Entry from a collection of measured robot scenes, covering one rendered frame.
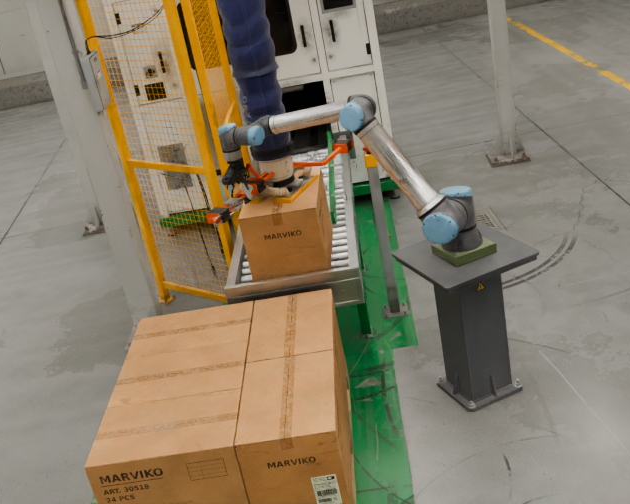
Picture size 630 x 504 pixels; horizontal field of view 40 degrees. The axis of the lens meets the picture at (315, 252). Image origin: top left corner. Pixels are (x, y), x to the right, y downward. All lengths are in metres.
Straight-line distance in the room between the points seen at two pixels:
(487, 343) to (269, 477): 1.30
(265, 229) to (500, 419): 1.47
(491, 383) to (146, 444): 1.70
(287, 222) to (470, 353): 1.11
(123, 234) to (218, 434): 2.02
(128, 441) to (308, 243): 1.42
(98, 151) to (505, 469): 2.78
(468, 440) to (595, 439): 0.55
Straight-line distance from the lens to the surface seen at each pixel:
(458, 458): 4.05
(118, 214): 5.21
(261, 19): 4.36
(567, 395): 4.39
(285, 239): 4.43
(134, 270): 5.34
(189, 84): 4.94
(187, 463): 3.53
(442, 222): 3.77
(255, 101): 4.43
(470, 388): 4.30
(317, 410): 3.53
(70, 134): 7.40
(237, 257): 4.87
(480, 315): 4.14
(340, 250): 4.83
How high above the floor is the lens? 2.53
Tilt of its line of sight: 24 degrees down
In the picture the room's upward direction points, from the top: 11 degrees counter-clockwise
